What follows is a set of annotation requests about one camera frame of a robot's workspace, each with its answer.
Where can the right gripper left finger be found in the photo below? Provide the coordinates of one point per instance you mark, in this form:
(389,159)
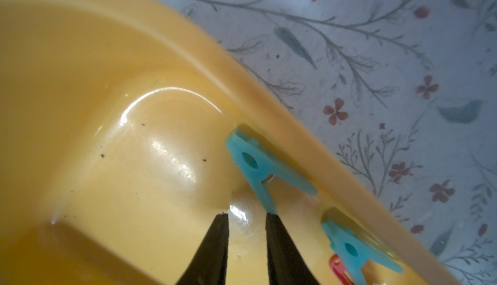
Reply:
(209,263)

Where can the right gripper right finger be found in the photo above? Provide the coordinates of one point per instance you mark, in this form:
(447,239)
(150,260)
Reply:
(284,262)

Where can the teal clothespin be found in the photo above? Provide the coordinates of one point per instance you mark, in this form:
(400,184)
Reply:
(258,166)
(355,253)

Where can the yellow plastic storage box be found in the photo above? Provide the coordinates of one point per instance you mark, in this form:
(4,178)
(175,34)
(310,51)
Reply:
(114,118)

